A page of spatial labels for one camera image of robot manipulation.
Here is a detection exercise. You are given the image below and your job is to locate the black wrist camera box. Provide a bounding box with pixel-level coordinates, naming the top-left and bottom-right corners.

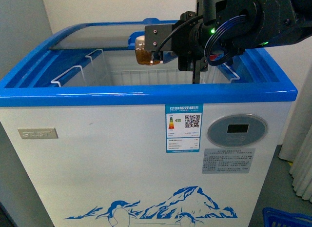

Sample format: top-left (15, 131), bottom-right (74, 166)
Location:
top-left (144, 24), bottom-right (175, 52)

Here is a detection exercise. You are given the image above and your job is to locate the blue striped cable loop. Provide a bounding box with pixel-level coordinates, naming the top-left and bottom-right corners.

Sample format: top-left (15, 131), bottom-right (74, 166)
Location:
top-left (204, 14), bottom-right (247, 67)

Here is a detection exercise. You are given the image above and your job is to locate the grey instruction sticker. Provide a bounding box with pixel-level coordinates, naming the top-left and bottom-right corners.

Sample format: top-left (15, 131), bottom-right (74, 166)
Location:
top-left (202, 148), bottom-right (255, 174)

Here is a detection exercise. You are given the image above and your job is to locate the amber tea drink bottle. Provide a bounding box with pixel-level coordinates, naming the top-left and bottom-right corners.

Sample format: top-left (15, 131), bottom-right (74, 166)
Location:
top-left (135, 35), bottom-right (177, 65)

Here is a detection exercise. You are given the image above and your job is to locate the white pleated curtain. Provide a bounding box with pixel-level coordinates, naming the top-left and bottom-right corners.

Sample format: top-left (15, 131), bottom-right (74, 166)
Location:
top-left (284, 38), bottom-right (312, 201)

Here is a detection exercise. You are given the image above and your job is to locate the glass sliding freezer lid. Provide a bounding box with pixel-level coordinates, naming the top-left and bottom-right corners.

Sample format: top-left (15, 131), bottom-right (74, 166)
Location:
top-left (48, 18), bottom-right (178, 52)

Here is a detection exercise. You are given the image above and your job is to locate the silver brand nameplate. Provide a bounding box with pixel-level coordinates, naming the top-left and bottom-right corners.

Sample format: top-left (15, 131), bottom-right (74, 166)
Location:
top-left (18, 128), bottom-right (58, 139)

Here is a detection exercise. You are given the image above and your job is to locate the blue plastic basket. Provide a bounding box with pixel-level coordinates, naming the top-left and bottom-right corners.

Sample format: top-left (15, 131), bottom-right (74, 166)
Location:
top-left (262, 207), bottom-right (312, 227)

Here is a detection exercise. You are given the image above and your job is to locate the white wire freezer basket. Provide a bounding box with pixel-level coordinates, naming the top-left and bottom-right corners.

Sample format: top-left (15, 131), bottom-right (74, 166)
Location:
top-left (50, 48), bottom-right (241, 87)

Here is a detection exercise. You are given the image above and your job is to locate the white blue chest freezer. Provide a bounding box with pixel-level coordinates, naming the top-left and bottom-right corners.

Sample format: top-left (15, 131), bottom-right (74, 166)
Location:
top-left (0, 18), bottom-right (298, 227)

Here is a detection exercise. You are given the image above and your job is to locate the grey oval control panel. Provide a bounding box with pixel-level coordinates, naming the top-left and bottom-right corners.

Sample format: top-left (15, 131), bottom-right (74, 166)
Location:
top-left (207, 114), bottom-right (268, 148)

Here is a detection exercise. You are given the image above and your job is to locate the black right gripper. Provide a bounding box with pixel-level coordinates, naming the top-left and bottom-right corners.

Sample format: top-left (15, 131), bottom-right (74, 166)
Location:
top-left (170, 11), bottom-right (229, 84)

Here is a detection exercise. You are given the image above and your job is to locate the blue energy label sticker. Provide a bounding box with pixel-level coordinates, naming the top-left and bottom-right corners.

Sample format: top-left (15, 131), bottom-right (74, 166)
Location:
top-left (165, 103), bottom-right (203, 153)

